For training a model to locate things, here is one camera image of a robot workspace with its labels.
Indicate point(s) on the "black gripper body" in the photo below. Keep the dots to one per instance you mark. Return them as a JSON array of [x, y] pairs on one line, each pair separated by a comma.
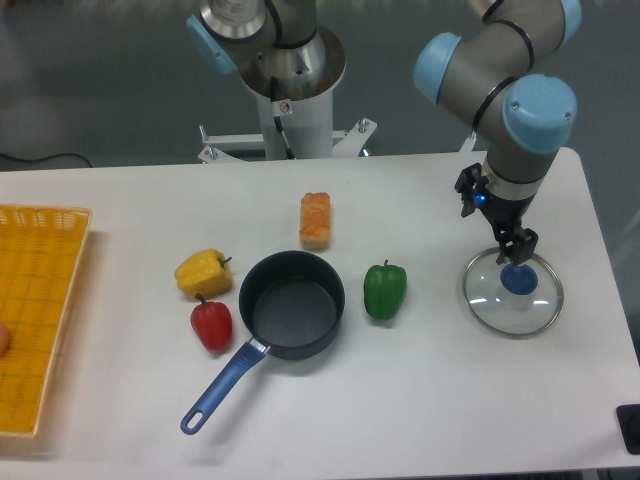
[[504, 216]]

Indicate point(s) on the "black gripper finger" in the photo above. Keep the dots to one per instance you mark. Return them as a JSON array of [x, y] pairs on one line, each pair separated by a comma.
[[524, 244], [505, 242]]

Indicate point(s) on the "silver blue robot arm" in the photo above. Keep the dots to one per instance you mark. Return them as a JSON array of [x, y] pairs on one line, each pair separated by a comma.
[[487, 82]]

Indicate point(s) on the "glass pot lid blue knob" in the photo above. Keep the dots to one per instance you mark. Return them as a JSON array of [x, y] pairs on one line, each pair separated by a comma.
[[516, 302]]

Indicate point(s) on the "green bell pepper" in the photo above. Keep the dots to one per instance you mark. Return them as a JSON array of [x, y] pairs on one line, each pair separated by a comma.
[[384, 289]]

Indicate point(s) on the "orange bread loaf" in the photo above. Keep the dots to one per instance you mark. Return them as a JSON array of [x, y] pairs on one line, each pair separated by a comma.
[[315, 221]]

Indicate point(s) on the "black device table edge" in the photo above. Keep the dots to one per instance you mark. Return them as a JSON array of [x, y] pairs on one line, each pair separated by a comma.
[[628, 417]]

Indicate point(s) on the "yellow bell pepper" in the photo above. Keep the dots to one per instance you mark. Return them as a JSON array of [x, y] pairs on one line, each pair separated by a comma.
[[205, 272]]

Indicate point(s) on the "red bell pepper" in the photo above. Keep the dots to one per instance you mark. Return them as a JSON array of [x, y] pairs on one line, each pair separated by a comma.
[[212, 323]]

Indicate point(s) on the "yellow woven basket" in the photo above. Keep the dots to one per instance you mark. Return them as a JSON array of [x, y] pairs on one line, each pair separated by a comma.
[[41, 252]]

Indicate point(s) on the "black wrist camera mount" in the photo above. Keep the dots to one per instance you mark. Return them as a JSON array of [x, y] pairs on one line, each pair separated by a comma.
[[469, 186]]

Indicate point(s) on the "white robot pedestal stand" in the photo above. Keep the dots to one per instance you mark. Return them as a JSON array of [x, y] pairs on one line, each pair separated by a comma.
[[294, 94]]

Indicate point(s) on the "dark saucepan blue handle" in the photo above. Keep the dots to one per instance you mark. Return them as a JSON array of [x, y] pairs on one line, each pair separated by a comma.
[[292, 303]]

